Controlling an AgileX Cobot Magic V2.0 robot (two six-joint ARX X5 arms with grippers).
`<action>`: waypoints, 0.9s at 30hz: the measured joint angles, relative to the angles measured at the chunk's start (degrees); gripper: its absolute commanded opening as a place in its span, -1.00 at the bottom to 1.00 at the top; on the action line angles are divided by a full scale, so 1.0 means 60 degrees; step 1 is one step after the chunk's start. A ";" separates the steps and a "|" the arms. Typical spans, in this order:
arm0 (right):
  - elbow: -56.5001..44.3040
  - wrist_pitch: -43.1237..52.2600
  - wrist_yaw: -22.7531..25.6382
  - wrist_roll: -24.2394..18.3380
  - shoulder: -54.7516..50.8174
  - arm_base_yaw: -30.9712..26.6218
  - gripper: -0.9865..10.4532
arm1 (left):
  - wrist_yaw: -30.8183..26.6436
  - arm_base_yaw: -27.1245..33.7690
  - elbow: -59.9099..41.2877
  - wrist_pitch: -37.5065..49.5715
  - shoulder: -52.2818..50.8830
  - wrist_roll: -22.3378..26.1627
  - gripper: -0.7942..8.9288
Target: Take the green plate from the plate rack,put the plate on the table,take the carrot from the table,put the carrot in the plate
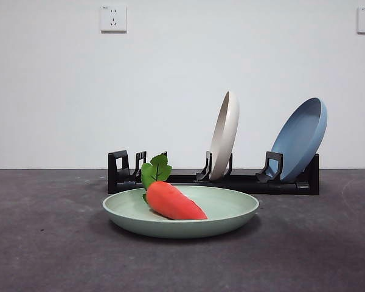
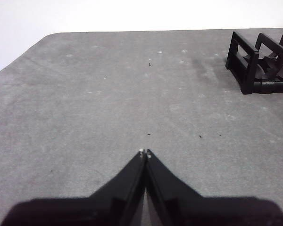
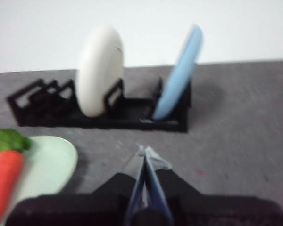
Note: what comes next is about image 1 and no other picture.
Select orange toy carrot green leaves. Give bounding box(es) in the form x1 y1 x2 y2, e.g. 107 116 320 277
141 153 208 221

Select green plate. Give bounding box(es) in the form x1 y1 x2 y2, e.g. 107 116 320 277
102 185 260 240

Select beige plate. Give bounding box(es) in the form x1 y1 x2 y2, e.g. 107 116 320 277
209 90 240 181

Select black plate rack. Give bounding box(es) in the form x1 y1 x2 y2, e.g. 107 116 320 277
108 150 320 195

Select blue plate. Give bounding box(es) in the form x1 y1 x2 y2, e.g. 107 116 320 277
270 97 328 183

